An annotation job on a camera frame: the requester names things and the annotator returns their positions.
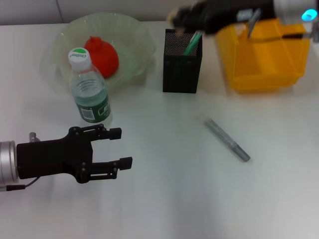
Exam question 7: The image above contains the clear water bottle green label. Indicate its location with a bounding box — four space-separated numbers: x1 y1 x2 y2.
68 47 113 124

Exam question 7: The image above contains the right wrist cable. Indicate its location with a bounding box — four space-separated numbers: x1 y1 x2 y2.
281 32 314 41

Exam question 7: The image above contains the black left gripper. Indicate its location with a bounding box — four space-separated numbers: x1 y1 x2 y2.
15 123 133 185

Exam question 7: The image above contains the red-orange toy fruit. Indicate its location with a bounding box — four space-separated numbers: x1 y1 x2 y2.
83 35 120 79

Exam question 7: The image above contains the translucent green fruit bowl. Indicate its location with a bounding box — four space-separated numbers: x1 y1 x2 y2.
50 13 158 91

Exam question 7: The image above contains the yellow plastic bin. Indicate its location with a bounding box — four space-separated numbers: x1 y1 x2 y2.
215 18 311 92

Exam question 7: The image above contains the black mesh pen holder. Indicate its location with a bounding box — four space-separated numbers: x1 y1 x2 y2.
162 28 203 94

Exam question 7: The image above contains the grey pen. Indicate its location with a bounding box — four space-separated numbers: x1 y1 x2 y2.
204 119 251 163

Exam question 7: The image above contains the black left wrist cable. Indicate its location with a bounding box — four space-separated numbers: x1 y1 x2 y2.
5 177 38 192

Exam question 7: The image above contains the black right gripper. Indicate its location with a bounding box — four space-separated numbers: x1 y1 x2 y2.
171 0 278 34

